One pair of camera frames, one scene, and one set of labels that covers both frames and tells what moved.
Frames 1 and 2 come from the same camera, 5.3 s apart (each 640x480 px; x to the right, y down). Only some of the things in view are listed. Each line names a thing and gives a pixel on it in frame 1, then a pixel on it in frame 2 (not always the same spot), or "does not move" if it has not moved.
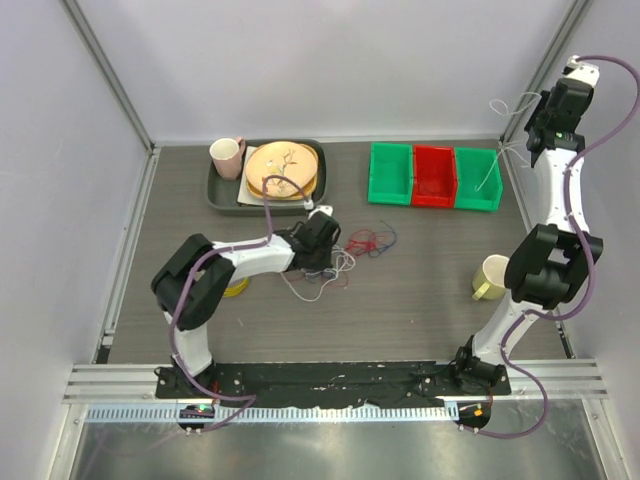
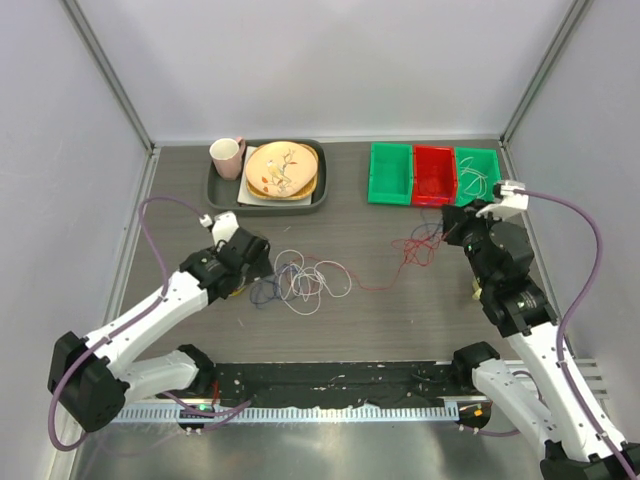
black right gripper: (540, 104) → (455, 218)
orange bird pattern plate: (291, 159) does not move
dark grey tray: (223, 194) does not move
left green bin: (390, 175) does not move
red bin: (434, 177) does not move
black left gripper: (323, 264) → (260, 270)
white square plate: (246, 198) does not move
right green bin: (472, 166) does not move
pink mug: (227, 154) does not move
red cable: (363, 241) → (417, 250)
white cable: (504, 146) → (480, 177)
